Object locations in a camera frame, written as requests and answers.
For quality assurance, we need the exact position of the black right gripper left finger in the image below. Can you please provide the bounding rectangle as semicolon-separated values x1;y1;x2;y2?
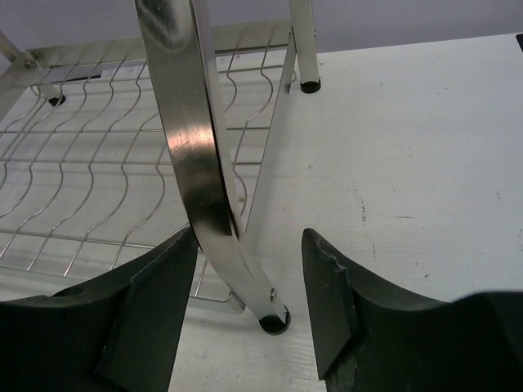
1;228;198;391

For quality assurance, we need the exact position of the stainless steel dish rack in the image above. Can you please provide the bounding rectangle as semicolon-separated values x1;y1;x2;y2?
1;1;321;335

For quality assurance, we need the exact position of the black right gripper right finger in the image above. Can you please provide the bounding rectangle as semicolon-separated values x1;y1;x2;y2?
302;229;522;391

